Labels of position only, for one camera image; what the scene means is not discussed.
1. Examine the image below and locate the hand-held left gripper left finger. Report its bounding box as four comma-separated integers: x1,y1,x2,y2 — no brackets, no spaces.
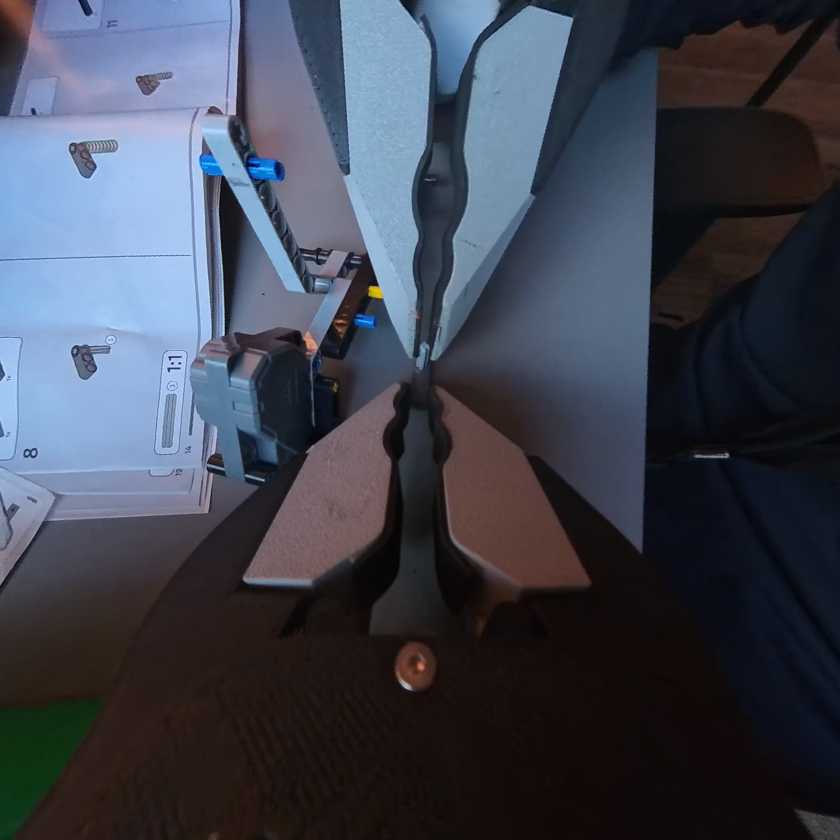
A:
241,382,412,593

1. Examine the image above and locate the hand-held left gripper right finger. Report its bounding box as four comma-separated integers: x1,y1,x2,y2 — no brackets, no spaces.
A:
425,386,593,619

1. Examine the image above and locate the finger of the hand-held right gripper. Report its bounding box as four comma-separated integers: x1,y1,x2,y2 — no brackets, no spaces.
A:
432,12,576,350
340,0,435,360

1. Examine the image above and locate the grey black lego assembly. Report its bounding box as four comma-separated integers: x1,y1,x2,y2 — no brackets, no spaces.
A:
189,107,395,488

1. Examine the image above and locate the white lego instruction booklet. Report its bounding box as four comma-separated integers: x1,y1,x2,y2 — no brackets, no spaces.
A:
0,0,242,521

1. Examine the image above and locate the dark chair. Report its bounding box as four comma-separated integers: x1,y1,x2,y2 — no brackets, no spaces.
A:
653,13,829,312

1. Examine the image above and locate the person's navy clothing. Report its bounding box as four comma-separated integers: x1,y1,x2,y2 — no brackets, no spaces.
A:
617,0,840,819

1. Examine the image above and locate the small white paper leaflet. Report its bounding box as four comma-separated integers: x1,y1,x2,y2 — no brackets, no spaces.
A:
0,466,57,586

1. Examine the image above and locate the green flat object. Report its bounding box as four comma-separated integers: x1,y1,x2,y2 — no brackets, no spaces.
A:
0,697,107,840

